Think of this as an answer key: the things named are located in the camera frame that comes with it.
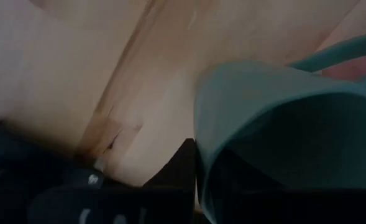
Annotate green mug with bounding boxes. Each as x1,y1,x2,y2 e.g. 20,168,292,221
193,32,366,224

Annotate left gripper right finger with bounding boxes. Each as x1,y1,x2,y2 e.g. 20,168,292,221
211,148,285,191

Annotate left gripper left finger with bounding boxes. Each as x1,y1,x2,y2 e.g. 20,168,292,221
143,138,198,191

